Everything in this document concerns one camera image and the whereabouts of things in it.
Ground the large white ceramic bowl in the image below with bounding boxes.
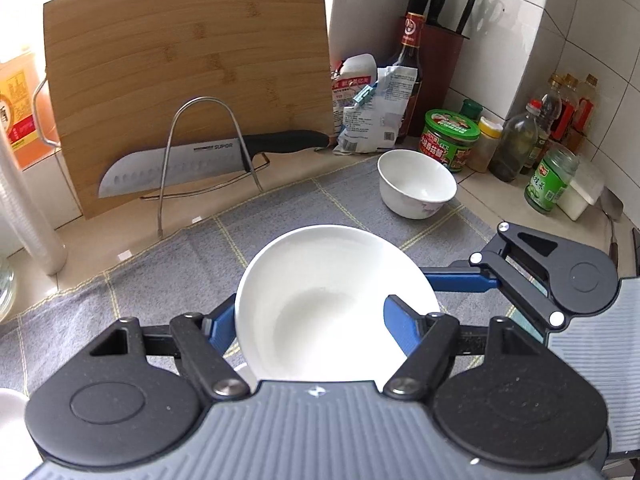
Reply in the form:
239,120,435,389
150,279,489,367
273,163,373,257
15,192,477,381
235,224,439,387

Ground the grey checked dish mat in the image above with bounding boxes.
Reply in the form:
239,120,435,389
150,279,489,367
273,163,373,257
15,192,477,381
1,161,495,394

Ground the small white ceramic bowl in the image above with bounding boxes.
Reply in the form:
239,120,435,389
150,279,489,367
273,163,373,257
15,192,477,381
378,150,457,220

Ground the yellow lid spice jar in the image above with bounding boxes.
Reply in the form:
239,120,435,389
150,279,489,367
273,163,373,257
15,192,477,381
466,116,502,172

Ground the white plastic container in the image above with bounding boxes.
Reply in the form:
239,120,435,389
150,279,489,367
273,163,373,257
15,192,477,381
558,157,604,222

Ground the green lid sauce tub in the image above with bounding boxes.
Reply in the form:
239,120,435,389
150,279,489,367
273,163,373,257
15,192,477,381
418,110,480,174

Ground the dark green oil bottle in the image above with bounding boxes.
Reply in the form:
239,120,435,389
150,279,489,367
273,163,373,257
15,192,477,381
488,99,541,182

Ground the green label glass jar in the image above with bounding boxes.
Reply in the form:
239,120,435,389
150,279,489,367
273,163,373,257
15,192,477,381
524,143,579,214

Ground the red cap sauce bottle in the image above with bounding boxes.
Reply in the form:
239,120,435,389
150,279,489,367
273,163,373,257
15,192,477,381
520,73,563,174

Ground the white seasoning bag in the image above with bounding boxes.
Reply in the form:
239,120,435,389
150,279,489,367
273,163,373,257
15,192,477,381
332,53,410,155

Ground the plastic wrap roll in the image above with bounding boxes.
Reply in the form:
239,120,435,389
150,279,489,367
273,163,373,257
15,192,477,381
1,129,67,276

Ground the dark soy sauce bottle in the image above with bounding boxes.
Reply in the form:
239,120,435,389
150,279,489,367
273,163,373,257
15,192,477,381
390,11,424,145

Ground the dark red knife block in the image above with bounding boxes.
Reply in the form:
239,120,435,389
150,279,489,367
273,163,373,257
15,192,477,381
407,0,476,138

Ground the white plate fruit pattern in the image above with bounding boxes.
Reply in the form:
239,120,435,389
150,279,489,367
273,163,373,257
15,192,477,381
1,388,40,479

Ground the bamboo cutting board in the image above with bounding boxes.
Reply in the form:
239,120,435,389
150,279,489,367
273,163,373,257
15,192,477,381
43,0,333,218

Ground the orange oil jug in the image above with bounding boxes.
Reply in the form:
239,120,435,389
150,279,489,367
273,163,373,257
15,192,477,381
0,51,60,169

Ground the steel wire board rack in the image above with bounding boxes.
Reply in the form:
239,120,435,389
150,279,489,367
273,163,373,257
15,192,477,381
143,96,264,238

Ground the santoku knife black handle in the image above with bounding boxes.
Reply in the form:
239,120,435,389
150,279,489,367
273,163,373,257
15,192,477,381
98,130,333,198

